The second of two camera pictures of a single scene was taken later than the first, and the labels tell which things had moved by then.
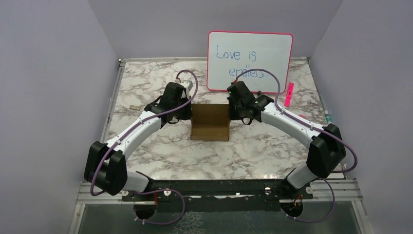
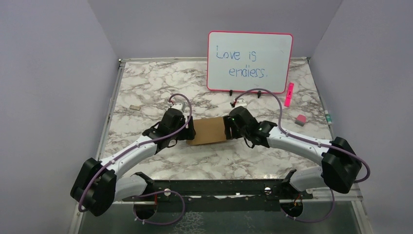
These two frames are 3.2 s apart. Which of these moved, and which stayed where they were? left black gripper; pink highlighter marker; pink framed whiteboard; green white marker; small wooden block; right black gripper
Moved: right black gripper; left black gripper
Stayed: green white marker; pink framed whiteboard; pink highlighter marker; small wooden block
